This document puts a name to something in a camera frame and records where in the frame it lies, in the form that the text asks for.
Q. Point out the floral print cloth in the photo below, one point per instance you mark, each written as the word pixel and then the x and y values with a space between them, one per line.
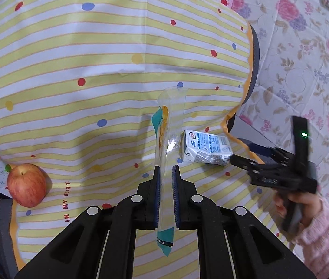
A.
pixel 298 64

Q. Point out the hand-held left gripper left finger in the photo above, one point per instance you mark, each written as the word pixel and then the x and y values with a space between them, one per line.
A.
pixel 157 193

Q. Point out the clear packet with teal print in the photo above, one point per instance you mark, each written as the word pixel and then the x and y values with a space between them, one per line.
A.
pixel 171 128

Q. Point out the yellow striped dotted cloth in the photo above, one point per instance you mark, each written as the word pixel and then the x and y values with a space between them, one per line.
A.
pixel 80 49

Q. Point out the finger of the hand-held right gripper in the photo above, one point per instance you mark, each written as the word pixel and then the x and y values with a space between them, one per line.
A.
pixel 259 148
pixel 241 162

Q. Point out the red apple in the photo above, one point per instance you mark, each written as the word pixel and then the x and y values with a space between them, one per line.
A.
pixel 26 184

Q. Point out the grey office chair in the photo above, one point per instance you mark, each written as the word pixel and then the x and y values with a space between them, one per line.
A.
pixel 4 232

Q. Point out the person's right hand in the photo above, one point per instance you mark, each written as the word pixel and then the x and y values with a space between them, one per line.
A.
pixel 308 202

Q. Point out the white blue milk carton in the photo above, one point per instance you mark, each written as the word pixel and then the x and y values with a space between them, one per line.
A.
pixel 208 148

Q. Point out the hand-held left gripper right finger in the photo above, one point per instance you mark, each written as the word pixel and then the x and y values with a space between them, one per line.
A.
pixel 176 193

